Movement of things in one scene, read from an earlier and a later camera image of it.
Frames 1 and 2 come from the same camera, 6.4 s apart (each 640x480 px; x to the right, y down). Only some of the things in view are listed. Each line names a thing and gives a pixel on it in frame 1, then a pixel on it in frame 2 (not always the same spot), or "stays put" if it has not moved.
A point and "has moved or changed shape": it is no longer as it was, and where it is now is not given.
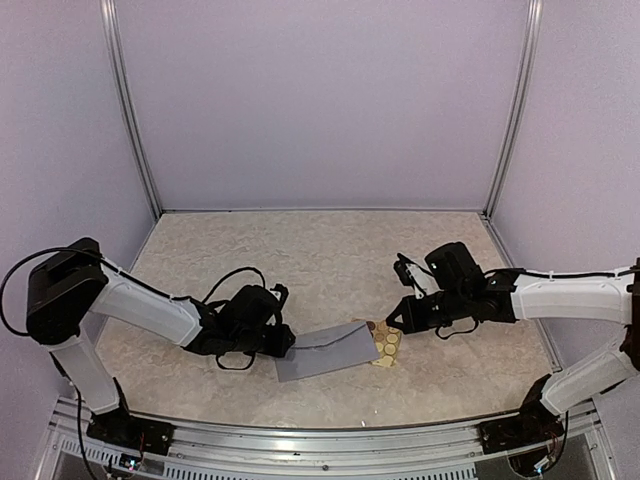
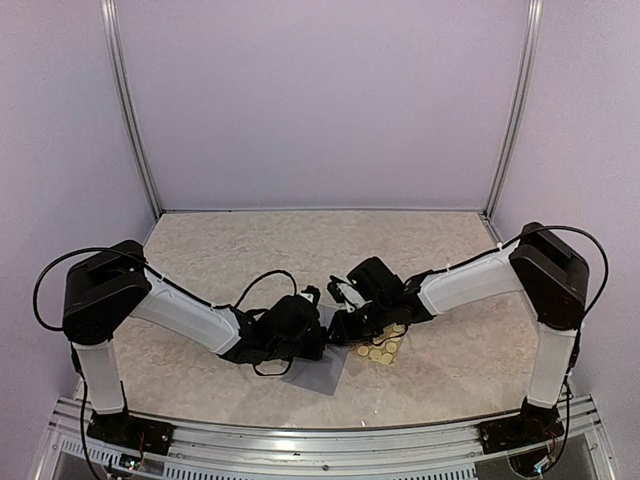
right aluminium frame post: [516, 129] stays put
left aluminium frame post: [110, 12] stays put
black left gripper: [280, 346] to [315, 352]
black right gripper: [413, 322] to [346, 335]
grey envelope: [326, 350] has moved or changed shape
